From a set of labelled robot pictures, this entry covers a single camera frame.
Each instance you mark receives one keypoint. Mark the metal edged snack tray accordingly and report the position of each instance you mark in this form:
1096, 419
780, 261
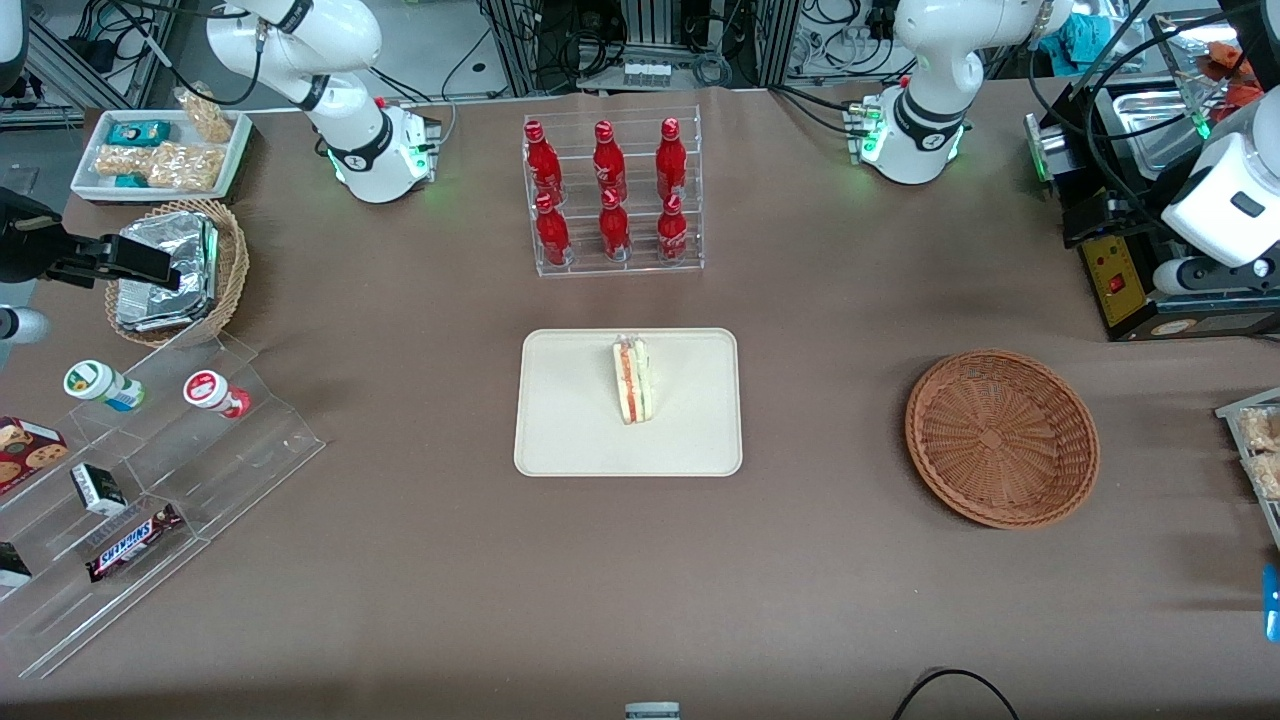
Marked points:
1232, 412

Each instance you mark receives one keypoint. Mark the green lid yogurt cup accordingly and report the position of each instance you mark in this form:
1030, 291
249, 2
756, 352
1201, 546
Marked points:
92, 382

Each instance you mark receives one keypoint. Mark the grey connector block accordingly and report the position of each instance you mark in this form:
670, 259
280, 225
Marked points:
647, 73

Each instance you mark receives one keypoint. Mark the clear bag of crackers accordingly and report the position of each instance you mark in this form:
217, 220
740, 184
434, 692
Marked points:
208, 118
120, 160
185, 168

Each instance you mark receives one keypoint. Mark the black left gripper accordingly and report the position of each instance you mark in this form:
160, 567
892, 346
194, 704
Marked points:
1128, 213

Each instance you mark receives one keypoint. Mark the light tan wicker basket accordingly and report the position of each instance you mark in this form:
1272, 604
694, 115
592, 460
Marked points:
232, 260

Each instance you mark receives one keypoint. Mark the red fried food piece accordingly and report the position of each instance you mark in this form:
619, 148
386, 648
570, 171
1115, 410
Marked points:
1228, 60

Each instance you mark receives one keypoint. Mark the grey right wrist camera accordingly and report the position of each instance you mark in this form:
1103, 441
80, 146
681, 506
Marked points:
22, 325

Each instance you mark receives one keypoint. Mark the foil wrapped package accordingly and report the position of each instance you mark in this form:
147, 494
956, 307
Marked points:
160, 312
175, 235

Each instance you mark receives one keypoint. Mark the red lid yogurt cup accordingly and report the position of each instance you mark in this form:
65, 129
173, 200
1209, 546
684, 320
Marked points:
210, 390

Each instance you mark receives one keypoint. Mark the red cookie box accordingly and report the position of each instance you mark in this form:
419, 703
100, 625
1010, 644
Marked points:
28, 452

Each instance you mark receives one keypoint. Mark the beige plastic tray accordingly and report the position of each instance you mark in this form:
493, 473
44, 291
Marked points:
570, 410

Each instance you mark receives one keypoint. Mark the black food warmer display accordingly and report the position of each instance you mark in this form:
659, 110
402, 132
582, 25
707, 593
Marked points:
1130, 315

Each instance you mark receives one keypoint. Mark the small black white carton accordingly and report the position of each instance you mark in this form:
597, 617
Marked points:
12, 565
98, 490

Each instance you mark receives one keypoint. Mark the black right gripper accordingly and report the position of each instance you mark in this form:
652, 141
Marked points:
22, 243

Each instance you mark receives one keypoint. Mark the clear bag of snacks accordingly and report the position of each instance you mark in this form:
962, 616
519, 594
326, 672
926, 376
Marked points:
1265, 478
1260, 430

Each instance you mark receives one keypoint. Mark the white rectangular snack tray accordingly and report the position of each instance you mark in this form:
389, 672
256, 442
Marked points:
92, 185

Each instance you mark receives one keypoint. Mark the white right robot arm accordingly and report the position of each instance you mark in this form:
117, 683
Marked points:
360, 150

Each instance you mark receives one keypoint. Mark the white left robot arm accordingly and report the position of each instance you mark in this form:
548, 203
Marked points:
920, 120

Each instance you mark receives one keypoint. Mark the red cola bottle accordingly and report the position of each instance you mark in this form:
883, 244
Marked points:
552, 235
672, 232
670, 160
608, 160
543, 160
614, 230

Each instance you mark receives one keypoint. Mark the blue plastic object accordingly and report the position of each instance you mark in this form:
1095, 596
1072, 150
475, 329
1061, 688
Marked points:
1272, 600

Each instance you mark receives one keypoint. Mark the steel warmer pan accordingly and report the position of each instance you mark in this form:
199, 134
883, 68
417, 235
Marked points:
1150, 120

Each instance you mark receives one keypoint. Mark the clear acrylic bottle rack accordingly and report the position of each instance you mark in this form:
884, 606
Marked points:
640, 265

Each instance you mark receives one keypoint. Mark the clear acrylic stepped display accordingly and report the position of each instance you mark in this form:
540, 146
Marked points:
240, 470

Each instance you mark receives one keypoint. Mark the grey metal object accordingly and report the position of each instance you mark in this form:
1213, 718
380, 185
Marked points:
652, 711

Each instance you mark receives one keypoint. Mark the teal cloth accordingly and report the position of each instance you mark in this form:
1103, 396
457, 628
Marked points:
1078, 35

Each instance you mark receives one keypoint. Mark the triangular sandwich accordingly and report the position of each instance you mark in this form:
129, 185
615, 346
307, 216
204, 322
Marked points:
632, 385

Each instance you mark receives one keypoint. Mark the teal snack packet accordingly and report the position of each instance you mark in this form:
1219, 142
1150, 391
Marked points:
140, 133
132, 181

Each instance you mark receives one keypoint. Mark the brown wicker basket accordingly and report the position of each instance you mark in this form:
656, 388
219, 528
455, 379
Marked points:
1000, 440

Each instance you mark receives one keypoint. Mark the snickers chocolate bar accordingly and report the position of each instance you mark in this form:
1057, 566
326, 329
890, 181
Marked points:
135, 543

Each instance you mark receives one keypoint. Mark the aluminium frame rack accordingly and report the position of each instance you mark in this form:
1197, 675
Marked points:
512, 45

